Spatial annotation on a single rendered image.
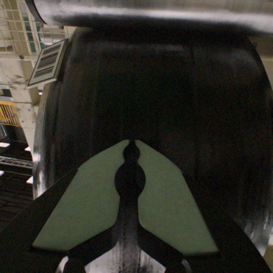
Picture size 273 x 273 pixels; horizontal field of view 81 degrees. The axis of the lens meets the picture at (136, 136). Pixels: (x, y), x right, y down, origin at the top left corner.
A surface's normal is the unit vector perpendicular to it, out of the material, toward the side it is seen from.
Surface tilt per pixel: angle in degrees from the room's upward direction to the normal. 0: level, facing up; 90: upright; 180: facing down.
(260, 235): 106
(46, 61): 137
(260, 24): 52
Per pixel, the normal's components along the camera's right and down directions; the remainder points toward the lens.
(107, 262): 0.00, 0.32
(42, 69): -0.36, -0.39
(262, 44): -1.00, -0.04
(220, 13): -0.02, 0.78
